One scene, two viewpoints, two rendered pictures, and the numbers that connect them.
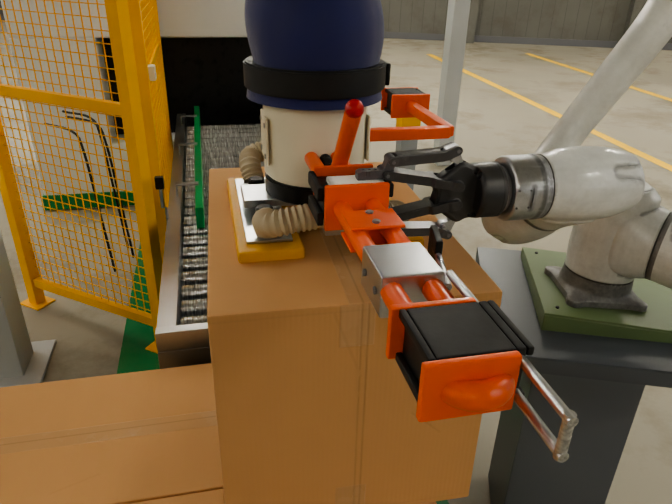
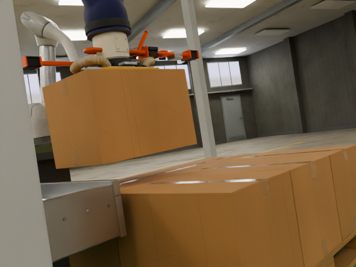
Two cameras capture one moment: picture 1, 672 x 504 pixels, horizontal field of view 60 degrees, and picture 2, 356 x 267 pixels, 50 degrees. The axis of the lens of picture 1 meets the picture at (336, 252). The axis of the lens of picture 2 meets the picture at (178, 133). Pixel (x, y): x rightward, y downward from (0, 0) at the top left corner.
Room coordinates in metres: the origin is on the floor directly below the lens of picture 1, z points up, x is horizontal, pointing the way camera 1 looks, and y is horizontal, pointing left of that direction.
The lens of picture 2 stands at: (1.80, 1.75, 0.74)
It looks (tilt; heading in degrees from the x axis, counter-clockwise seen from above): 0 degrees down; 236
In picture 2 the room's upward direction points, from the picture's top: 9 degrees counter-clockwise
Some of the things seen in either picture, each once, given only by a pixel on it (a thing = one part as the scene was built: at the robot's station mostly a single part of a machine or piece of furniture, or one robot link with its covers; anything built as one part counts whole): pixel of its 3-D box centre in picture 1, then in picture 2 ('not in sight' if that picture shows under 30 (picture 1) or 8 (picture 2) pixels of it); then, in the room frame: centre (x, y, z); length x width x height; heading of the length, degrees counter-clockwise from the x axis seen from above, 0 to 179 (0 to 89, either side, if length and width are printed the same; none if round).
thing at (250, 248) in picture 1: (260, 205); (127, 68); (0.92, 0.13, 1.09); 0.34 x 0.10 x 0.05; 13
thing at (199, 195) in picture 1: (190, 152); not in sight; (2.72, 0.72, 0.60); 1.60 x 0.11 x 0.09; 13
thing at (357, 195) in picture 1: (349, 195); (148, 53); (0.70, -0.02, 1.20); 0.10 x 0.08 x 0.06; 103
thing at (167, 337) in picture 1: (290, 325); (65, 188); (1.30, 0.12, 0.58); 0.70 x 0.03 x 0.06; 103
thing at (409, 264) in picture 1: (400, 278); (174, 55); (0.49, -0.06, 1.20); 0.07 x 0.07 x 0.04; 13
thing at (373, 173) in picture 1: (375, 167); not in sight; (0.70, -0.05, 1.24); 0.05 x 0.01 x 0.03; 103
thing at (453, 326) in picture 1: (448, 355); (189, 55); (0.36, -0.09, 1.21); 0.08 x 0.07 x 0.05; 13
